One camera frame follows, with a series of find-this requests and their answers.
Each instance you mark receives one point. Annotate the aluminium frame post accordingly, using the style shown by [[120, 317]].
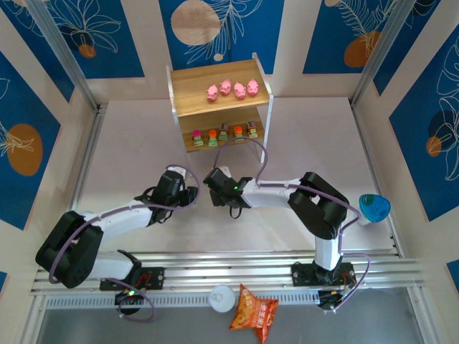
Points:
[[65, 50], [397, 50]]

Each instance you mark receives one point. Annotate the green toy truck orange load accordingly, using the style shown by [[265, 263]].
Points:
[[237, 132], [212, 139]]

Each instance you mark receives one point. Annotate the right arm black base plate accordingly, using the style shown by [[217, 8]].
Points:
[[303, 274]]

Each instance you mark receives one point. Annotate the green toy truck magenta load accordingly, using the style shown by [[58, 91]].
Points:
[[197, 138]]

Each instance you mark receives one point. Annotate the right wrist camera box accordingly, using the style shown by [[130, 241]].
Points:
[[224, 168]]

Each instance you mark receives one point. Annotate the white round cap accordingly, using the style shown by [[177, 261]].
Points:
[[222, 299]]

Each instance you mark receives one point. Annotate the aluminium side rail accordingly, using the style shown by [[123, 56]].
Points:
[[369, 157], [86, 161]]

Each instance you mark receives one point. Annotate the orange snack bag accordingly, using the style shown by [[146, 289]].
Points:
[[251, 315]]

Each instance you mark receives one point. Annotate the blue plastic container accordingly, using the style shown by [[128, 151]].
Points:
[[373, 209]]

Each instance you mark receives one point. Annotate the pink plastic pig toy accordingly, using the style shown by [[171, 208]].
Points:
[[212, 94], [225, 87], [239, 90], [252, 87]]

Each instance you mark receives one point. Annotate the wooden shelf with white frame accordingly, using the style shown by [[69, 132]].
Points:
[[193, 82]]

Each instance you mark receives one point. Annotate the yellow-top green toy block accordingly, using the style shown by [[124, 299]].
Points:
[[223, 132], [252, 130]]

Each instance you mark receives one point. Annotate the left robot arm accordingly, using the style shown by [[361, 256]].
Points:
[[122, 225]]

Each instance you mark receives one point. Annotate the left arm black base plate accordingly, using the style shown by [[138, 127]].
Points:
[[156, 277]]

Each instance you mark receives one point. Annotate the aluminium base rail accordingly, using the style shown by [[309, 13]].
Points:
[[229, 265]]

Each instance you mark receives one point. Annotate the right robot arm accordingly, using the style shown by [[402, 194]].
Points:
[[272, 198]]

